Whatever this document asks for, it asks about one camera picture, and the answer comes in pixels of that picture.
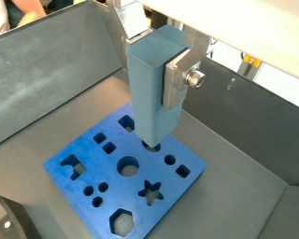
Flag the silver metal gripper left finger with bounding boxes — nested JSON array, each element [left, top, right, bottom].
[[106, 0, 154, 45]]

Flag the grey enclosure side panel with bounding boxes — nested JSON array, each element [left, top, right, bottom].
[[0, 0, 122, 143]]

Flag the blue shape-sorter block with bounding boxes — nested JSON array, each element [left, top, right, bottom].
[[44, 104, 208, 239]]

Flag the yellow-capped white post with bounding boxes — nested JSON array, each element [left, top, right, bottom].
[[237, 52, 264, 81]]

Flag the blue-grey rectangular peg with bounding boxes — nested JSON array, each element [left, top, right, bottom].
[[126, 25, 188, 147]]

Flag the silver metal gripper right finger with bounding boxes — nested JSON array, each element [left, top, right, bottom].
[[163, 26, 210, 109]]

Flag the person in background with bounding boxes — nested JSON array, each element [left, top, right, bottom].
[[0, 0, 74, 35]]

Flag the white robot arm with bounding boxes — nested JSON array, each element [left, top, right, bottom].
[[107, 0, 299, 105]]

